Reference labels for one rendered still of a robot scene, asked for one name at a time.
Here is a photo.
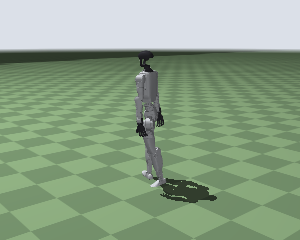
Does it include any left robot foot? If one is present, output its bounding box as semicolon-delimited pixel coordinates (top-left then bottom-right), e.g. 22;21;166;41
150;178;167;188

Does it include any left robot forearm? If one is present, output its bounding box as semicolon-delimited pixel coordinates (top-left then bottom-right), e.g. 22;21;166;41
135;97;144;124

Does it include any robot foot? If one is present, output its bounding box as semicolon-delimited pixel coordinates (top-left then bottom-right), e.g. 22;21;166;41
142;170;154;180
150;178;167;188

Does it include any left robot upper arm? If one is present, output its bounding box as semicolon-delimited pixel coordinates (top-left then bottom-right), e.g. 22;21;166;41
134;74;146;102

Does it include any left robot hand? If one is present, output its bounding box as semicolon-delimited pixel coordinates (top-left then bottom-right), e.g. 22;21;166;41
136;118;148;138

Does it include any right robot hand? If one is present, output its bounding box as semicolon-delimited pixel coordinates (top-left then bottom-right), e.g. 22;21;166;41
155;108;165;127

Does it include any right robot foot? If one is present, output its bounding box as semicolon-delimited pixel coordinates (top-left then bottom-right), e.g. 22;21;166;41
142;170;154;180

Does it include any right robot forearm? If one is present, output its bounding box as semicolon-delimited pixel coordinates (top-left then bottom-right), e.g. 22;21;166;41
153;93;161;113

